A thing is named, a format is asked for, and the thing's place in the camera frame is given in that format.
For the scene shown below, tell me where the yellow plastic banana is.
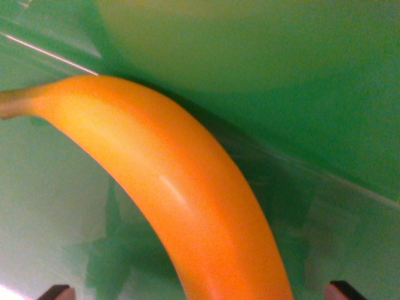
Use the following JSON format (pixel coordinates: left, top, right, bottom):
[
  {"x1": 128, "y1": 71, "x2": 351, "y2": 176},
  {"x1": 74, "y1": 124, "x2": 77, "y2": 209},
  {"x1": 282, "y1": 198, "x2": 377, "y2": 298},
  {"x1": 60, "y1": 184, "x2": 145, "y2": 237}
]
[{"x1": 0, "y1": 74, "x2": 294, "y2": 300}]

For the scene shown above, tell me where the green plastic bin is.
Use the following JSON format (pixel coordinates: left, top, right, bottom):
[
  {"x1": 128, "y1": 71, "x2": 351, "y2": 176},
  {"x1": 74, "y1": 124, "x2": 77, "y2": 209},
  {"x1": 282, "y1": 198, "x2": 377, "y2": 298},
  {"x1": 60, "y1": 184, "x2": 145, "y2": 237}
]
[{"x1": 0, "y1": 0, "x2": 400, "y2": 300}]

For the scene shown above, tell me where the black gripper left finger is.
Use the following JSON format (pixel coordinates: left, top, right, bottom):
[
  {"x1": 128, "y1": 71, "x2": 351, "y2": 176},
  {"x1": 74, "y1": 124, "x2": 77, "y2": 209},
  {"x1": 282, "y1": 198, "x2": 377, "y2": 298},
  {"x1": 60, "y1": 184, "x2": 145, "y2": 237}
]
[{"x1": 37, "y1": 284, "x2": 76, "y2": 300}]

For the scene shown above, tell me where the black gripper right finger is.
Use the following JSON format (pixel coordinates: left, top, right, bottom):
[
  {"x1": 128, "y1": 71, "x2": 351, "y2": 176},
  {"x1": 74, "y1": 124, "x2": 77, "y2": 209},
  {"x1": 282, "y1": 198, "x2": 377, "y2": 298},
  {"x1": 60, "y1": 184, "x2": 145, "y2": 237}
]
[{"x1": 324, "y1": 280, "x2": 366, "y2": 300}]

